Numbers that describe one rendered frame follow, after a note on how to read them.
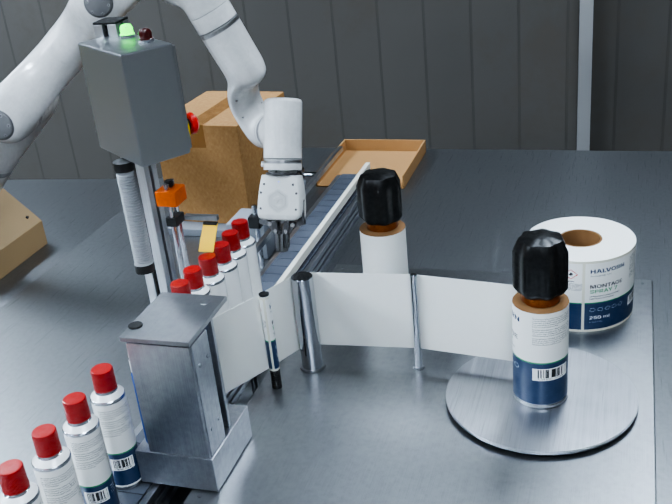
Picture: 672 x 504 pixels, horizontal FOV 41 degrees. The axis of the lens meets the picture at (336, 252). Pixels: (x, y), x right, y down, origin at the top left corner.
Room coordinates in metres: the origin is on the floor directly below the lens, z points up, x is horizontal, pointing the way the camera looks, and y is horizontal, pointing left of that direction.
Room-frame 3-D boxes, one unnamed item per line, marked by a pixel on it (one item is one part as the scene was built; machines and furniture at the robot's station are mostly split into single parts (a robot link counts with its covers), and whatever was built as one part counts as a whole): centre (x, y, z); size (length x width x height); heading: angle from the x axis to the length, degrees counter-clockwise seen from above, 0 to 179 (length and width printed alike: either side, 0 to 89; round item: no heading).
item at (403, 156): (2.54, -0.14, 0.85); 0.30 x 0.26 x 0.04; 161
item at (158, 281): (1.61, 0.35, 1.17); 0.04 x 0.04 x 0.67; 71
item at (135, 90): (1.53, 0.31, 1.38); 0.17 x 0.10 x 0.19; 36
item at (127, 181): (1.48, 0.35, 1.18); 0.04 x 0.04 x 0.21
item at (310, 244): (1.86, 0.07, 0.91); 1.07 x 0.01 x 0.02; 161
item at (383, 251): (1.58, -0.09, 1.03); 0.09 x 0.09 x 0.30
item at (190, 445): (1.17, 0.25, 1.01); 0.14 x 0.13 x 0.26; 161
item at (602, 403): (1.24, -0.31, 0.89); 0.31 x 0.31 x 0.01
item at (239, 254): (1.59, 0.20, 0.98); 0.05 x 0.05 x 0.20
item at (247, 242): (1.64, 0.18, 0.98); 0.05 x 0.05 x 0.20
